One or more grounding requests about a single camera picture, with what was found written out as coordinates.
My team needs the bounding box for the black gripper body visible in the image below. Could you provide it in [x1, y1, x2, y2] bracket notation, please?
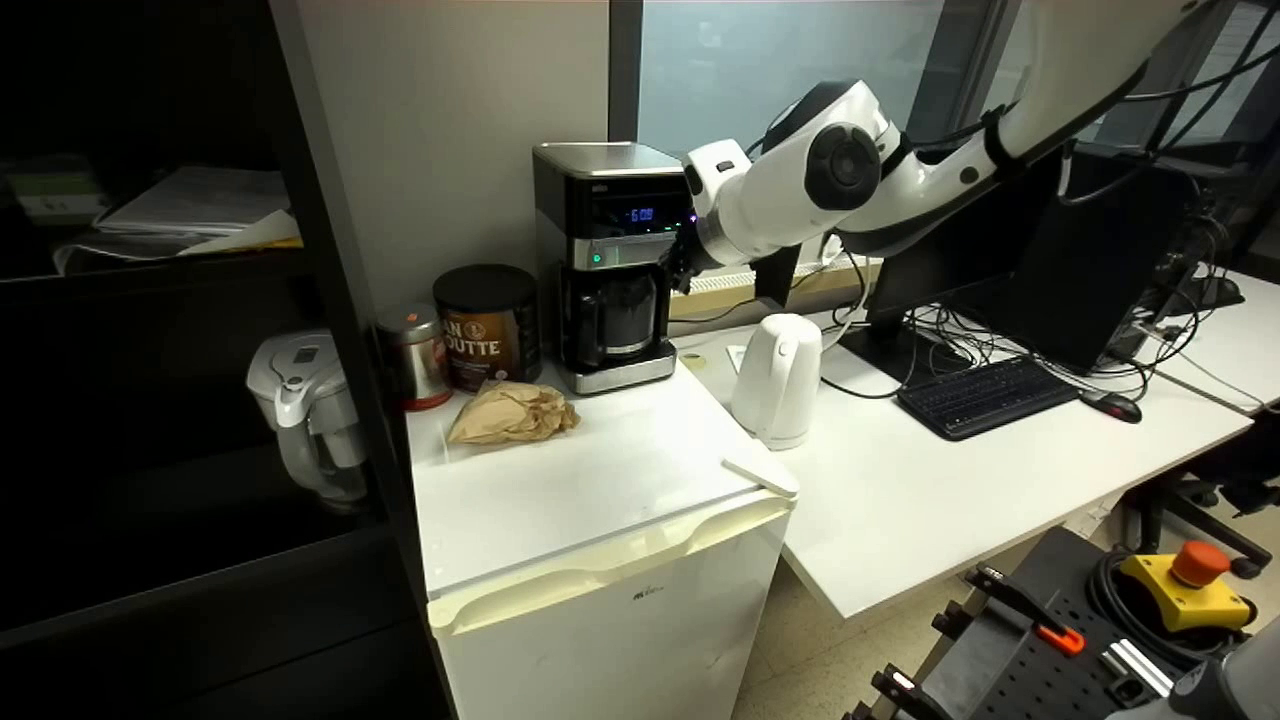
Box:
[668, 198, 727, 297]

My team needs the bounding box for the black silver drip coffeemaker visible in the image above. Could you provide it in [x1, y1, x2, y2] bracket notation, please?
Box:
[530, 136, 699, 399]

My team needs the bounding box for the yellow emergency stop button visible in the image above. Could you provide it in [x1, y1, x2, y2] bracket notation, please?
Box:
[1115, 538, 1261, 642]

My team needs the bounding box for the white electric kettle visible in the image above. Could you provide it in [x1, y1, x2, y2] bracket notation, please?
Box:
[722, 312, 829, 453]

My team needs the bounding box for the dark round coffee canister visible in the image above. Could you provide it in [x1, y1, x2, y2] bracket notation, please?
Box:
[430, 262, 545, 398]

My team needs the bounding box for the bagged bread snack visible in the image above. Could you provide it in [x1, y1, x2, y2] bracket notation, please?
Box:
[438, 381, 583, 455]

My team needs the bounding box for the small red silver can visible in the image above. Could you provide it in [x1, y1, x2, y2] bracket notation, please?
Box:
[395, 312, 453, 414]

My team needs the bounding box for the white mini fridge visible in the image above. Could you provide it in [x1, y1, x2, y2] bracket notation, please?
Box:
[403, 358, 802, 720]

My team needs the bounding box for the black computer keyboard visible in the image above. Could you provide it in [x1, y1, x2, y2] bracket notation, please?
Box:
[896, 358, 1085, 443]

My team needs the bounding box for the black computer monitor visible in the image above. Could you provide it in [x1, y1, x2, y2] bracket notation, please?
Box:
[838, 139, 1202, 388]

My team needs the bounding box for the white water filter pitcher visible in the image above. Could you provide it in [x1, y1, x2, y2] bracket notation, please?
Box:
[245, 328, 377, 516]

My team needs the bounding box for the black computer mouse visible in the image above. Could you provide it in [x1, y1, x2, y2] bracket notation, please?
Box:
[1080, 383, 1146, 430]

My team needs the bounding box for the stack of white papers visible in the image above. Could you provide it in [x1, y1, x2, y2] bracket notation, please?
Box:
[53, 166, 307, 281]

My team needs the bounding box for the black clamp with orange tip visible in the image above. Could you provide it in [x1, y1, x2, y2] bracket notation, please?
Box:
[968, 563, 1092, 662]

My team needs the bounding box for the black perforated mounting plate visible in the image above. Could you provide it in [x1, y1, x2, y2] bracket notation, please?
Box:
[838, 526, 1211, 720]

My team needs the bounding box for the black shelving unit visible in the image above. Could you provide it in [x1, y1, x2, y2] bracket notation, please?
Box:
[0, 0, 453, 720]

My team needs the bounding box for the black office chair base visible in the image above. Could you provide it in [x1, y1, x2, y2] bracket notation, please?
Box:
[1118, 398, 1280, 579]

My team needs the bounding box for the beige wall cable duct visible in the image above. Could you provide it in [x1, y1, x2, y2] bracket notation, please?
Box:
[668, 262, 885, 331]

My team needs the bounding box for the frosted window with grey frame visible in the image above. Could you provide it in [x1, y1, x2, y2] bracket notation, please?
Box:
[606, 0, 1280, 166]

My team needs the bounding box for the tangle of desk cables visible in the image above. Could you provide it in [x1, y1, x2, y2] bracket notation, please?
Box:
[904, 297, 1055, 375]

